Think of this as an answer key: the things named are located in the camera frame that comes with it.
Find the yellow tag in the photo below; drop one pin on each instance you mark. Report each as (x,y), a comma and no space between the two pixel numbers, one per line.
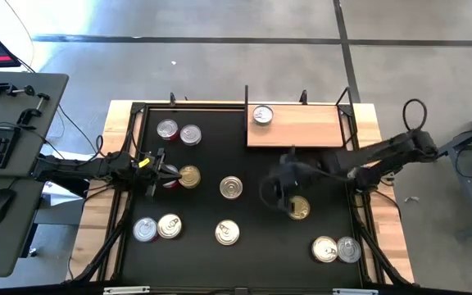
(143,162)

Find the black table mat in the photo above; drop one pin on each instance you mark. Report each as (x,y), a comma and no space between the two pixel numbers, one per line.
(260,254)

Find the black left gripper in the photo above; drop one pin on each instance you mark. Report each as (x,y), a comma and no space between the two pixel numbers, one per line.
(150,174)

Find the grey desk top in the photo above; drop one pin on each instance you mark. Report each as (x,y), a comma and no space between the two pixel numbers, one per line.
(35,143)
(10,246)

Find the red seafood can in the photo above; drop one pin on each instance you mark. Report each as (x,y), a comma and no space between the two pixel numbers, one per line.
(167,128)
(349,249)
(173,185)
(145,229)

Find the black metal shelf frame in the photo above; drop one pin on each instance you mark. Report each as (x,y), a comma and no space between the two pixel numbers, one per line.
(246,106)

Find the wooden shelf board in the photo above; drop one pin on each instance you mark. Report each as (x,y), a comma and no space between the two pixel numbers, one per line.
(305,131)

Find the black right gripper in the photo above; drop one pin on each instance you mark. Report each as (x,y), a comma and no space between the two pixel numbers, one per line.
(291,174)

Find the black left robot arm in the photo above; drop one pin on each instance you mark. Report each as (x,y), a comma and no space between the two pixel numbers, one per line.
(76,168)

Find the white metal bracket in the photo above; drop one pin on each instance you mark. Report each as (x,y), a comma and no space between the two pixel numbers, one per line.
(355,291)
(125,290)

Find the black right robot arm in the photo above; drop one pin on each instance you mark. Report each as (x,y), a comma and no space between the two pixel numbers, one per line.
(383,153)

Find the grey floor scrap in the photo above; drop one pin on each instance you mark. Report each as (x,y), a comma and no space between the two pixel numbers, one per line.
(411,199)

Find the gold-lidded green seafood can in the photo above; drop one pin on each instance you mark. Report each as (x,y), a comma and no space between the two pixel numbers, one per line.
(191,177)
(301,210)

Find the black metal table frame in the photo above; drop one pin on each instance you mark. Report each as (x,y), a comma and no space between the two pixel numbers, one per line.
(137,107)

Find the black desk clamp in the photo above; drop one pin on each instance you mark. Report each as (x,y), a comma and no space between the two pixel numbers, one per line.
(31,112)
(2,88)

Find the silver-lidded green seafood can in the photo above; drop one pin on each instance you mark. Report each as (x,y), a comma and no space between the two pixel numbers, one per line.
(190,134)
(263,114)

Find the blue Wild Planet salmon can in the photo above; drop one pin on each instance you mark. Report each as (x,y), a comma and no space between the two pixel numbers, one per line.
(231,187)
(227,232)
(169,225)
(324,248)

